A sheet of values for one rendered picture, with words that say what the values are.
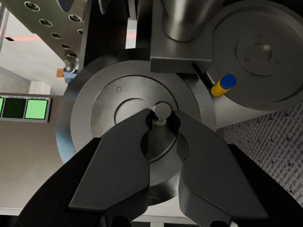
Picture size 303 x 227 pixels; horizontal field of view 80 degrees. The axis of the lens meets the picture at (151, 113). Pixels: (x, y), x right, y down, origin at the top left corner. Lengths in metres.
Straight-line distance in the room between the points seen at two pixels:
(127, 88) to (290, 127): 0.20
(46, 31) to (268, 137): 0.48
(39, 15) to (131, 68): 0.31
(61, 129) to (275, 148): 0.25
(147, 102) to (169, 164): 0.06
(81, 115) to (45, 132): 0.40
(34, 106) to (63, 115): 0.41
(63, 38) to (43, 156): 0.30
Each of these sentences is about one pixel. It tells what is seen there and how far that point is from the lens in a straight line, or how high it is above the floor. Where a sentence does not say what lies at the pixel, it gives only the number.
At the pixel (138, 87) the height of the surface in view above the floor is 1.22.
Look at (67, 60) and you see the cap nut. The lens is 0.58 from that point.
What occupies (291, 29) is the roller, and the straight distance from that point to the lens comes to 0.26.
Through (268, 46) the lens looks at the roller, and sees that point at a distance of 0.23.
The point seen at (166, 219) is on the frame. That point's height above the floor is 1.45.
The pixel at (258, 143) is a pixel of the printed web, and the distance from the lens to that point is 0.32.
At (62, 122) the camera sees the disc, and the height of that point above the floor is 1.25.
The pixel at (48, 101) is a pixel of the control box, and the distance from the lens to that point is 0.57.
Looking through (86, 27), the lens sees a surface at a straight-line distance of 0.22.
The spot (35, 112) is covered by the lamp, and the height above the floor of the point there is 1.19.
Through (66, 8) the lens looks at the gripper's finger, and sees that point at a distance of 0.23.
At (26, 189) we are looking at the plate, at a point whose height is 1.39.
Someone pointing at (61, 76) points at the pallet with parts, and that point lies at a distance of 3.53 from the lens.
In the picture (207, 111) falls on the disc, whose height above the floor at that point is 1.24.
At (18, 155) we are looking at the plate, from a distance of 0.60.
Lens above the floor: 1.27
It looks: 11 degrees down
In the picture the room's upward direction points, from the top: 177 degrees counter-clockwise
